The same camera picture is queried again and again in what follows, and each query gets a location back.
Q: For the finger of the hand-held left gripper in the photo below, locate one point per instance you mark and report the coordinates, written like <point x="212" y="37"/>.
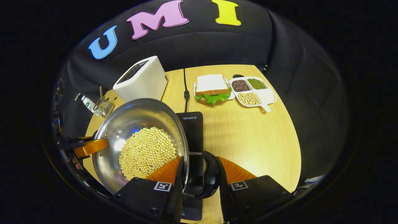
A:
<point x="91" y="147"/>

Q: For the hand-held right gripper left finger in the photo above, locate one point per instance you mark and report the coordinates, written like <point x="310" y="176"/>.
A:
<point x="177" y="199"/>

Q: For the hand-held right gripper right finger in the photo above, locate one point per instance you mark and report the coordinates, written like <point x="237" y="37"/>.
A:
<point x="224" y="202"/>

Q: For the black induction cooktop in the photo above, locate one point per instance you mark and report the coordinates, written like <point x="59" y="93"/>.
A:
<point x="194" y="133"/>

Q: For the white green-label drink bottle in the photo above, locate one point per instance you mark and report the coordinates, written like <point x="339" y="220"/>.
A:
<point x="88" y="105"/>

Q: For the silver metal clip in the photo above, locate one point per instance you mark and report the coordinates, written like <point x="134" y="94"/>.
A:
<point x="77" y="96"/>

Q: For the wooden utensil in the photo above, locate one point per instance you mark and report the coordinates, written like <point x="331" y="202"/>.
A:
<point x="101" y="93"/>

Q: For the large soybean pile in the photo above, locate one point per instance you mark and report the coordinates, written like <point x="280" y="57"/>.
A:
<point x="146" y="152"/>

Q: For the white toaster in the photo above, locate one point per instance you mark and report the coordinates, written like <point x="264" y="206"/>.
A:
<point x="143" y="82"/>

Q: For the small soybean portion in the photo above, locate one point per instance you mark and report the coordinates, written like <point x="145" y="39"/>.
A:
<point x="248" y="99"/>

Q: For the white divided tray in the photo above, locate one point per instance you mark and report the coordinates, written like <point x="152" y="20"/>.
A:
<point x="267" y="95"/>

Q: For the sandwich with lettuce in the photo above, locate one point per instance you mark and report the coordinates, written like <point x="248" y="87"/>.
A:
<point x="211" y="85"/>

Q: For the dark red bean portion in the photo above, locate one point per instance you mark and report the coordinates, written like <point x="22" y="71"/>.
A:
<point x="240" y="85"/>

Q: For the green mung bean portion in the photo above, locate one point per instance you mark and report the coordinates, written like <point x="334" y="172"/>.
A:
<point x="256" y="84"/>

